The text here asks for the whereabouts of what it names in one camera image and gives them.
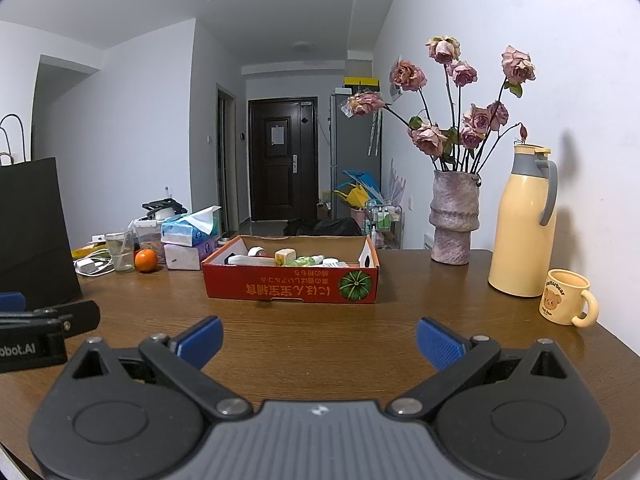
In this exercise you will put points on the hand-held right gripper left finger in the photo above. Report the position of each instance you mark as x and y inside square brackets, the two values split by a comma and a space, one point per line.
[202, 340]

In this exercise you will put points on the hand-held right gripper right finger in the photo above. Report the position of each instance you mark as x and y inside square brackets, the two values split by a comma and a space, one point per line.
[437, 342]

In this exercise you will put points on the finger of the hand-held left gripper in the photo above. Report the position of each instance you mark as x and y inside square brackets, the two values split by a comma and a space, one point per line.
[82, 316]
[12, 301]

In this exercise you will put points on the red and white lint brush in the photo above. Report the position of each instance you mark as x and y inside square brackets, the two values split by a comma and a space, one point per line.
[245, 260]

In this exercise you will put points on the orange cardboard box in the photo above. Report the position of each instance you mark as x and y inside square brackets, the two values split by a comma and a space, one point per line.
[280, 287]

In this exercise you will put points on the white tape roll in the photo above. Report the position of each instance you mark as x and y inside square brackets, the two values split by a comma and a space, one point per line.
[251, 251]

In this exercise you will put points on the beige wooden block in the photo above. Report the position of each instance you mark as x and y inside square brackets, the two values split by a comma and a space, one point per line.
[283, 256]

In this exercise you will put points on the green spray bottle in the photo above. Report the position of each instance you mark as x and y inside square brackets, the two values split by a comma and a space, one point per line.
[306, 261]

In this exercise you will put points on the white threaded bottle cap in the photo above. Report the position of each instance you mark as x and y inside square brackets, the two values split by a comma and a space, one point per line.
[331, 262]

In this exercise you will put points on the yellow packet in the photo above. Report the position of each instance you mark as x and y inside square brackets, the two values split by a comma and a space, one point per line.
[87, 250]

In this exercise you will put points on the clear drinking glass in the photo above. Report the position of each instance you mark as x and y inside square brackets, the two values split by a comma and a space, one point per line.
[120, 255]

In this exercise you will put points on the black paper bag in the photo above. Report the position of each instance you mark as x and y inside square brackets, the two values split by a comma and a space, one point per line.
[35, 230]

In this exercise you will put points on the orange fruit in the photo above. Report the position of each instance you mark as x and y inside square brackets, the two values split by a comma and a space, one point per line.
[146, 261]

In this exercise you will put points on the purple tissue pack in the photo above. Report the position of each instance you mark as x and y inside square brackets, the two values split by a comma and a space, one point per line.
[185, 255]

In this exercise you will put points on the clear plastic container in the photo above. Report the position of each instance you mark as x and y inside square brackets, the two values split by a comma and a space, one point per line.
[147, 240]

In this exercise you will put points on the white board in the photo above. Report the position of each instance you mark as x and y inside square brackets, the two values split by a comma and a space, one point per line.
[428, 242]

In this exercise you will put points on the blue tissue pack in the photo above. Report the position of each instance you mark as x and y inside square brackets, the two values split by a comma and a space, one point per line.
[185, 230]

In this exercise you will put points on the pink textured vase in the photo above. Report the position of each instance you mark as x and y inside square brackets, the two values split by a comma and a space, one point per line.
[452, 220]

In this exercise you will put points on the yellow bear mug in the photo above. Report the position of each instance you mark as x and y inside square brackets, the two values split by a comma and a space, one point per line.
[560, 297]

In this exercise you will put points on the metal trolley with bottles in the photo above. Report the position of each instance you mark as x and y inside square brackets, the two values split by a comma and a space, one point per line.
[385, 222]

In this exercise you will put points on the dark clutter pile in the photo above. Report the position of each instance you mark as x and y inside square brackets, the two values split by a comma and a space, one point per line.
[165, 207]

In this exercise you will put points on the yellow thermos jug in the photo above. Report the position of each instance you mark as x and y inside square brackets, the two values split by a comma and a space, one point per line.
[520, 230]

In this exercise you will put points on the black cloth cover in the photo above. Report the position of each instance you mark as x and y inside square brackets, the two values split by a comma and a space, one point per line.
[325, 227]

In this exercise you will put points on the dark brown entrance door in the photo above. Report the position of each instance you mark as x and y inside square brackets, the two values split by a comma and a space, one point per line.
[267, 185]

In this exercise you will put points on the dark side door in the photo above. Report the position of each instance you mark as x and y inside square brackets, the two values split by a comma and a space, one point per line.
[226, 160]

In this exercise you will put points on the bunch of dried pink roses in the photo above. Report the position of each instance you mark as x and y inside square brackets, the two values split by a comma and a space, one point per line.
[430, 140]

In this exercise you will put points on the grey refrigerator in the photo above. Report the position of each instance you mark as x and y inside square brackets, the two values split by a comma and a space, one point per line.
[350, 150]

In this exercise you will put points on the white folded umbrella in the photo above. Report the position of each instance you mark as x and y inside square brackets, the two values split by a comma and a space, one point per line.
[375, 135]

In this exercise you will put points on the white paper sheet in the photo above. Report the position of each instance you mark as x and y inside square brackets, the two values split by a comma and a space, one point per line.
[277, 135]

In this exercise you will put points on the yellow and black box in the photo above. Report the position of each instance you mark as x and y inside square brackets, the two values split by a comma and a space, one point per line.
[361, 82]

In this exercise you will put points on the round ceiling lamp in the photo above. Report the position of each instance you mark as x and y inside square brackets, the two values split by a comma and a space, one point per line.
[304, 46]

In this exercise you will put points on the purple wall decoration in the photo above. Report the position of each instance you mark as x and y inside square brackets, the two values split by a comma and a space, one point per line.
[397, 180]

